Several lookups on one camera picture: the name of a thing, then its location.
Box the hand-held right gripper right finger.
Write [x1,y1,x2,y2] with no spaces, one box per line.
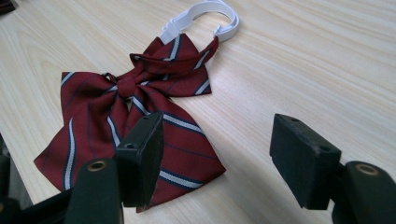
[269,113,343,211]

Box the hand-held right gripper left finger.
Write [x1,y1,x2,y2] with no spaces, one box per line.
[114,111,165,208]

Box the red striped bow tie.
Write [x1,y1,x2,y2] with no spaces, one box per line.
[33,0,241,214]

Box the dark maroon bow tie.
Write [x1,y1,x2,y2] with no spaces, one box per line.
[0,0,17,16]

